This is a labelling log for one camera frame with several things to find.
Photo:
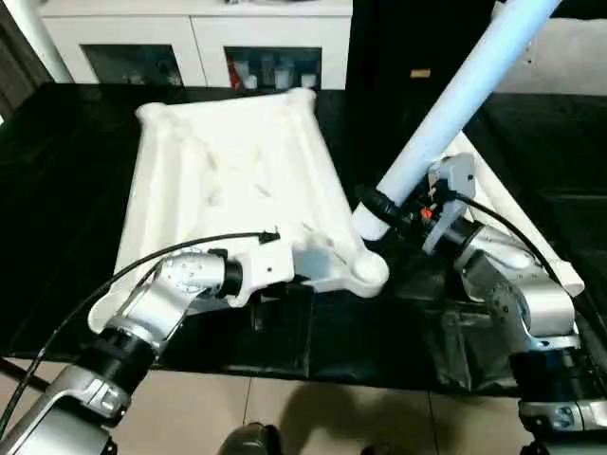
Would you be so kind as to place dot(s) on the white plastic table top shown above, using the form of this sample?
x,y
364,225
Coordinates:
x,y
237,171

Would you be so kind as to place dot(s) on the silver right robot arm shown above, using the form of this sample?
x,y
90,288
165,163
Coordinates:
x,y
522,303

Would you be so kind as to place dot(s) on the small yellow label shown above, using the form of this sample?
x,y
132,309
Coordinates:
x,y
420,73

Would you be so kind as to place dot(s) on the grey cushion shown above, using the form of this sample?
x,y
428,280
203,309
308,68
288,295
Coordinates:
x,y
569,57

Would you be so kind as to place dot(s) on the black work mat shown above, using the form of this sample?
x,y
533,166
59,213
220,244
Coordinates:
x,y
66,190

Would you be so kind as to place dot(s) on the white cabinet with glass doors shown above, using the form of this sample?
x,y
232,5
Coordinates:
x,y
190,43

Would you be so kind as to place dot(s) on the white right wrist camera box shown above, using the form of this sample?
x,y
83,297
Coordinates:
x,y
455,175

